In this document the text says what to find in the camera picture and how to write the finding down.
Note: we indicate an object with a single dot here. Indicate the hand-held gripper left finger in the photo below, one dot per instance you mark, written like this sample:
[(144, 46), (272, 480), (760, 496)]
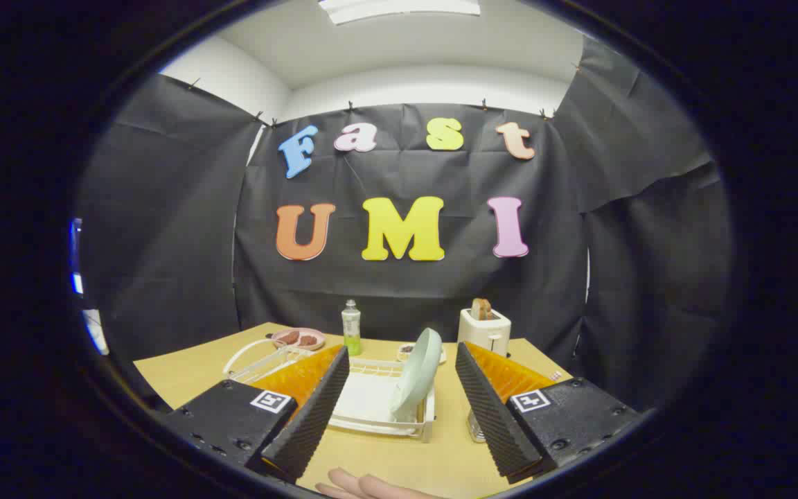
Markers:
[(316, 416)]

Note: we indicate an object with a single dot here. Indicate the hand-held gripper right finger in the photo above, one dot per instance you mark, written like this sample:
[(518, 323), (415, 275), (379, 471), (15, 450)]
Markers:
[(489, 416)]

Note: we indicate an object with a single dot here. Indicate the light green plate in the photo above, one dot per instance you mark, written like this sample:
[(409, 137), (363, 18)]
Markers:
[(416, 374)]

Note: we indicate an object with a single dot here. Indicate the pink plate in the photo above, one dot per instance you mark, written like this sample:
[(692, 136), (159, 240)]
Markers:
[(320, 339)]

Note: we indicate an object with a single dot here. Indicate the small white dish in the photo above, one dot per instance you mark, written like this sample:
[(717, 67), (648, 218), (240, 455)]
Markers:
[(404, 353)]

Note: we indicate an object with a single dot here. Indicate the white drip tray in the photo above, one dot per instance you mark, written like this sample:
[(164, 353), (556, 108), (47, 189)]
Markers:
[(368, 402)]

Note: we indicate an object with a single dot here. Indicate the brown meat piece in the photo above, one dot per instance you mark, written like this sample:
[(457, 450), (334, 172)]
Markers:
[(288, 337), (307, 340)]

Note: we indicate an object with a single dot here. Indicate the white toaster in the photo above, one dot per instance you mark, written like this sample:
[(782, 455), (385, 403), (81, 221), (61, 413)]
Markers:
[(485, 336)]

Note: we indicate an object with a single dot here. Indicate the clear bottle green liquid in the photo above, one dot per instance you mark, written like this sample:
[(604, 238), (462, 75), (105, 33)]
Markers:
[(351, 333)]

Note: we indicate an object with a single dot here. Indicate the toast slice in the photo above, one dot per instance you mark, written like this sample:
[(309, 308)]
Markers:
[(481, 309)]

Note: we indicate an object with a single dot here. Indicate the black backdrop cloth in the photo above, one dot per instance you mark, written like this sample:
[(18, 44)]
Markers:
[(406, 291)]

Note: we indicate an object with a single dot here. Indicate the ceiling light fixture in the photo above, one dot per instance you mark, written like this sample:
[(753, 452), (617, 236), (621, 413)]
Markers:
[(399, 8)]

